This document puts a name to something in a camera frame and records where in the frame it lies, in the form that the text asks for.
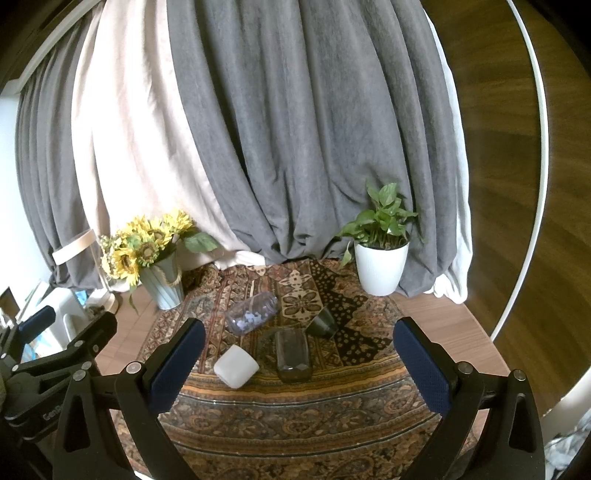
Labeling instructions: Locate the beige curtain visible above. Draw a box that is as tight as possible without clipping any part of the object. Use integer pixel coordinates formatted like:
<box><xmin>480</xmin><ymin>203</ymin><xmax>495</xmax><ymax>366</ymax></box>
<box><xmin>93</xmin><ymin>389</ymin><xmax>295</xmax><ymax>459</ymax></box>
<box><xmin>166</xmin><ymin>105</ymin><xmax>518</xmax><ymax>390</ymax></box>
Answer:
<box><xmin>71</xmin><ymin>0</ymin><xmax>266</xmax><ymax>296</ymax></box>

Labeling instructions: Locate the crumpled grey white cloth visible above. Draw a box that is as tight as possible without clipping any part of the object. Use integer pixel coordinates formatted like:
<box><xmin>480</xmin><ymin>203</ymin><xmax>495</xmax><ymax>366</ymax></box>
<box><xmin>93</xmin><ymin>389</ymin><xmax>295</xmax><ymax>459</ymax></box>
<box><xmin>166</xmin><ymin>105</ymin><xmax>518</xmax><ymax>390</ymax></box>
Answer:
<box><xmin>545</xmin><ymin>429</ymin><xmax>591</xmax><ymax>480</ymax></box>

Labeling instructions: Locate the small dark cup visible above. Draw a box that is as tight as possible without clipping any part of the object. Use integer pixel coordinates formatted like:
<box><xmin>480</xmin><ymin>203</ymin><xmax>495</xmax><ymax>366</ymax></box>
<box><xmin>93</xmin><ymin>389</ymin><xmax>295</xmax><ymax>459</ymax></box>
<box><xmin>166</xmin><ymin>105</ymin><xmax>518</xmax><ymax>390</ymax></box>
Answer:
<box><xmin>305</xmin><ymin>305</ymin><xmax>339</xmax><ymax>340</ymax></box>

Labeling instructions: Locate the white plant pot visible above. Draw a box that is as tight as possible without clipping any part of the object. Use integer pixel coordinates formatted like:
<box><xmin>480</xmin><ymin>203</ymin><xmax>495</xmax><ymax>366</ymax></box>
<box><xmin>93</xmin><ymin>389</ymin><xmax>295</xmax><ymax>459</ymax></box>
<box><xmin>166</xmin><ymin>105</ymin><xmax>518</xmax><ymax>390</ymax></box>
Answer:
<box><xmin>353</xmin><ymin>241</ymin><xmax>411</xmax><ymax>297</ymax></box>

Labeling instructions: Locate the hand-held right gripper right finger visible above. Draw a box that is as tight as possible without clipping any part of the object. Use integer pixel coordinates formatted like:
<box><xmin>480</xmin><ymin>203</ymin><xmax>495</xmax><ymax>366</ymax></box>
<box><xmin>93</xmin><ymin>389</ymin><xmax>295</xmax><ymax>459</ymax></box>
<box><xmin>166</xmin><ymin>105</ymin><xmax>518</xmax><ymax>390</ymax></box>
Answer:
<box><xmin>392</xmin><ymin>316</ymin><xmax>548</xmax><ymax>480</ymax></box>

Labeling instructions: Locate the clear plastic jar lying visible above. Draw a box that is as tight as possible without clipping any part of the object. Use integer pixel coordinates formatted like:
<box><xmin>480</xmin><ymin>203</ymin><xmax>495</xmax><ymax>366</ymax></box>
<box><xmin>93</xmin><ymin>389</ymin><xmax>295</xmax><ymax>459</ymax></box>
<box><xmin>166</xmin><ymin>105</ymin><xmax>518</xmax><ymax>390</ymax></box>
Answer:
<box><xmin>225</xmin><ymin>292</ymin><xmax>280</xmax><ymax>335</ymax></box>

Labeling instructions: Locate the patterned brown rug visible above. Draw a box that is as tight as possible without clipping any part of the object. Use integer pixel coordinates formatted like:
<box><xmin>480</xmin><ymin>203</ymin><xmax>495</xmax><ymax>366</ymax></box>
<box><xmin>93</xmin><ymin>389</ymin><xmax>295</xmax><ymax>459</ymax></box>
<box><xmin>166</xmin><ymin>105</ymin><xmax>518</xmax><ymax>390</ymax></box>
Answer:
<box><xmin>108</xmin><ymin>257</ymin><xmax>486</xmax><ymax>480</ymax></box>

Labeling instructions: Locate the grey-green ribbed flower bucket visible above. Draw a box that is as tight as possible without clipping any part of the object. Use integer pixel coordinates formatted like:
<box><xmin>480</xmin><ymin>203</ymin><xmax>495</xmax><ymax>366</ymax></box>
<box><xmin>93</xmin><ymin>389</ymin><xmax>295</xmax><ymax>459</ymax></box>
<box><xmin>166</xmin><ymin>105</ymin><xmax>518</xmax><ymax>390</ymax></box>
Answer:
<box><xmin>139</xmin><ymin>255</ymin><xmax>185</xmax><ymax>310</ymax></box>

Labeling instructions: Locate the white cup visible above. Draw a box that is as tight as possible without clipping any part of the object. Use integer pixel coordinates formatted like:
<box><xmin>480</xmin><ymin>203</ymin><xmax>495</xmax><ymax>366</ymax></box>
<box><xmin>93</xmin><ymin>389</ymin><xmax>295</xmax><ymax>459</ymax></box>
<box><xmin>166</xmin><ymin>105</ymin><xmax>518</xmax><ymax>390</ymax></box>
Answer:
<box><xmin>213</xmin><ymin>344</ymin><xmax>260</xmax><ymax>389</ymax></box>

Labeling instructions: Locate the green leafy plant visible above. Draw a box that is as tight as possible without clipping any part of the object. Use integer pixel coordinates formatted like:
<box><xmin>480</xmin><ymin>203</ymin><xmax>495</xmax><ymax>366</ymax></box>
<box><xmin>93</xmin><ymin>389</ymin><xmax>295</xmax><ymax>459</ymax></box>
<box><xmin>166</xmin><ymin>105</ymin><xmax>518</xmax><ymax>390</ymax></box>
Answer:
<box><xmin>335</xmin><ymin>181</ymin><xmax>424</xmax><ymax>267</ymax></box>

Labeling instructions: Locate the wide grey curtain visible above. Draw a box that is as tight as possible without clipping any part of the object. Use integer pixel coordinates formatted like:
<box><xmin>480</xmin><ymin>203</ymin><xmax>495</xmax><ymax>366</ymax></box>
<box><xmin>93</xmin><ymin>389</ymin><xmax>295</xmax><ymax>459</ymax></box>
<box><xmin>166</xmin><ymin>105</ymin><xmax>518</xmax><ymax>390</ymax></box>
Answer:
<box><xmin>165</xmin><ymin>0</ymin><xmax>464</xmax><ymax>297</ymax></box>

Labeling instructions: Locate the white round frame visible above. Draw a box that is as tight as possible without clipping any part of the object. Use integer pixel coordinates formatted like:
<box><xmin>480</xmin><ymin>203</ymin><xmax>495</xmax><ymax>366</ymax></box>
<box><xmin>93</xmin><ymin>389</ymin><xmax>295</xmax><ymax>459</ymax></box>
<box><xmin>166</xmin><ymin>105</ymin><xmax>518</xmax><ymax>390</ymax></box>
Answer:
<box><xmin>488</xmin><ymin>0</ymin><xmax>551</xmax><ymax>343</ymax></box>

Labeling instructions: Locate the white plastic appliance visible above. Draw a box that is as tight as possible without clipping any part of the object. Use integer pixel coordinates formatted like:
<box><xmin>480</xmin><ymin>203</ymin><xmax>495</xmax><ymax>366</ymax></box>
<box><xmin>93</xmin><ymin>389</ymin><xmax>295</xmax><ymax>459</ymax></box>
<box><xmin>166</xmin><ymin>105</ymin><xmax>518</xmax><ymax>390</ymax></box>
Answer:
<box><xmin>25</xmin><ymin>281</ymin><xmax>95</xmax><ymax>354</ymax></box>

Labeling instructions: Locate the tall dark glass cup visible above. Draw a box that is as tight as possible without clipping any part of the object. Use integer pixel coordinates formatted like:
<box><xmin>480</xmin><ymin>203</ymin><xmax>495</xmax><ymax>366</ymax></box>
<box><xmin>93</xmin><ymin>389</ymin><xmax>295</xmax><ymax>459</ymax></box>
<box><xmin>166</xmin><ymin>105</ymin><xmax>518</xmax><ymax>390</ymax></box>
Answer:
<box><xmin>274</xmin><ymin>329</ymin><xmax>314</xmax><ymax>384</ymax></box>

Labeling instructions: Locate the white curtain rail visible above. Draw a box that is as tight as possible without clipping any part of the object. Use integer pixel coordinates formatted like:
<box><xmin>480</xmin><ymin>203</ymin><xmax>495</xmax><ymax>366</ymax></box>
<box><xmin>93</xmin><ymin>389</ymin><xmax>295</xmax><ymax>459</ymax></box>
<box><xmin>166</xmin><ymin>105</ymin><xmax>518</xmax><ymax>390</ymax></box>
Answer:
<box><xmin>0</xmin><ymin>0</ymin><xmax>108</xmax><ymax>95</ymax></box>

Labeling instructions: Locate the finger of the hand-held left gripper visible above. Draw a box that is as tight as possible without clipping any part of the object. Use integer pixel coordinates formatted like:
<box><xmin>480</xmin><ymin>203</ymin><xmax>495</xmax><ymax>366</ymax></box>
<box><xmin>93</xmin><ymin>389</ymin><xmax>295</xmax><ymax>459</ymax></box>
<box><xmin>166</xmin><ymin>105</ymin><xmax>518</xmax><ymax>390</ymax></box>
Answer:
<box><xmin>0</xmin><ymin>305</ymin><xmax>57</xmax><ymax>354</ymax></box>
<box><xmin>11</xmin><ymin>312</ymin><xmax>118</xmax><ymax>376</ymax></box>

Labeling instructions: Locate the white curtain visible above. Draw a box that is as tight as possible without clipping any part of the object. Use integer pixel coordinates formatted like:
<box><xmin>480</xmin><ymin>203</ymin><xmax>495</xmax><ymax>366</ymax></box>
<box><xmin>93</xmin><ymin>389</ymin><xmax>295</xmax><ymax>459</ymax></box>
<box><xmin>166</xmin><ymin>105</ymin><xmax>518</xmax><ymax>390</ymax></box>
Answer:
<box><xmin>427</xmin><ymin>21</ymin><xmax>475</xmax><ymax>304</ymax></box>

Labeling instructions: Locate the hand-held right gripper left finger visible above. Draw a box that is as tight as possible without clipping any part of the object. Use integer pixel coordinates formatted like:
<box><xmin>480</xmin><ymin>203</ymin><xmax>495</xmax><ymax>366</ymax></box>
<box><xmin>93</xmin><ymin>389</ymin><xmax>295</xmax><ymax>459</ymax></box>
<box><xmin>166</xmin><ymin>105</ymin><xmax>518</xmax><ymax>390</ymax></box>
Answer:
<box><xmin>53</xmin><ymin>318</ymin><xmax>206</xmax><ymax>480</ymax></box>

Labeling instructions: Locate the narrow grey curtain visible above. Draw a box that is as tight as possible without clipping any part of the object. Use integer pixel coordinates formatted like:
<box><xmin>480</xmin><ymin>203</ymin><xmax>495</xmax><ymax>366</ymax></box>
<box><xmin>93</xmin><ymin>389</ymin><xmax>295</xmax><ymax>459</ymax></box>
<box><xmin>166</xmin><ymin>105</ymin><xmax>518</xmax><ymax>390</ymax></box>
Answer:
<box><xmin>14</xmin><ymin>28</ymin><xmax>106</xmax><ymax>292</ymax></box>

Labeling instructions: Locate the sunflower bouquet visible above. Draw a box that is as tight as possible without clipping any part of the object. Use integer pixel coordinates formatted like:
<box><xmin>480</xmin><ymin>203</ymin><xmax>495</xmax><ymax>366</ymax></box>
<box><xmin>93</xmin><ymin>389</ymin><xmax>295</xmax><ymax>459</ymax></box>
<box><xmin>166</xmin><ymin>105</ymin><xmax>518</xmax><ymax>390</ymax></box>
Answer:
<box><xmin>99</xmin><ymin>209</ymin><xmax>219</xmax><ymax>289</ymax></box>

